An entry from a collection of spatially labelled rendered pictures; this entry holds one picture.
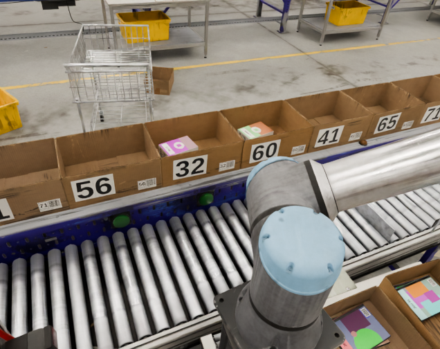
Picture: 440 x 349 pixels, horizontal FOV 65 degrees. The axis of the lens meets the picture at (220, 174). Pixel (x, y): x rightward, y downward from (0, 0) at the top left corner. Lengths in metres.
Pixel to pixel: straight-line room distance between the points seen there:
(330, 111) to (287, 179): 1.54
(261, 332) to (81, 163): 1.26
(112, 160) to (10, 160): 0.42
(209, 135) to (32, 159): 0.85
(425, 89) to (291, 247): 2.33
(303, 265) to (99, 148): 1.30
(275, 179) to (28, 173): 1.27
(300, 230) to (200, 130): 1.26
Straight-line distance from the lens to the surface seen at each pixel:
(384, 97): 2.52
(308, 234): 0.63
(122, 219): 1.52
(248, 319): 0.76
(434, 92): 2.79
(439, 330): 1.57
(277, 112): 2.00
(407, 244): 1.81
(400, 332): 1.47
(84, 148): 1.71
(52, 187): 1.46
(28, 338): 1.01
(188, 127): 1.78
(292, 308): 0.66
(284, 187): 0.73
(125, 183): 1.50
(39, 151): 1.71
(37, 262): 1.58
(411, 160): 0.77
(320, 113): 2.21
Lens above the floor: 1.94
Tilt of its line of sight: 40 degrees down
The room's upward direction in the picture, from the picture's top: 5 degrees clockwise
